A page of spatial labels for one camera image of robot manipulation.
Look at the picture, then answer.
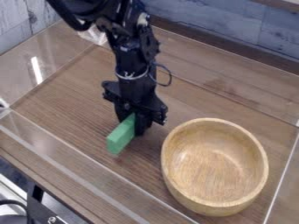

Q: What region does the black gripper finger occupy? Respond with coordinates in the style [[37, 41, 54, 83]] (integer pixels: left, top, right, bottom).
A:
[[115, 104, 131, 122], [135, 113, 153, 137]]

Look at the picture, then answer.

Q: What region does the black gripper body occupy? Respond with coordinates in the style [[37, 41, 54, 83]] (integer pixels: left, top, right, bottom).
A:
[[102, 68, 169, 125]]

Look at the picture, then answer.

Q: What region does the green rectangular block stick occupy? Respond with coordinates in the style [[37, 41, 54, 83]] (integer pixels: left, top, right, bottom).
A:
[[107, 114, 137, 155]]

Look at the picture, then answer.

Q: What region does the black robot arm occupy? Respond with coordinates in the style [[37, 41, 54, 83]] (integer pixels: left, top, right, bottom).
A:
[[46, 0, 169, 136]]

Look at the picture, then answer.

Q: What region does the round wooden bowl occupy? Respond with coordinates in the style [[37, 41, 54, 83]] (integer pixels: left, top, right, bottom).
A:
[[162, 118, 270, 217]]

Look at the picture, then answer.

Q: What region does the clear acrylic tray wall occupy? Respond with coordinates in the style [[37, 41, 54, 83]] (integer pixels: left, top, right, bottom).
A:
[[0, 19, 299, 224]]

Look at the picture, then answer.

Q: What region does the clear acrylic corner bracket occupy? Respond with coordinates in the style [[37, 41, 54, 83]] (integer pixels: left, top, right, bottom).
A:
[[78, 25, 109, 46]]

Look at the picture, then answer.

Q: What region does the black table leg frame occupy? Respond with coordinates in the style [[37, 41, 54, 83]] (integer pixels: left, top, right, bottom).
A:
[[27, 182, 69, 224]]

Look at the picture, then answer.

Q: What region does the black cable under table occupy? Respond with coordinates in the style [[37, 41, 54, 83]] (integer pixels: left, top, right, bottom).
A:
[[0, 199, 31, 218]]

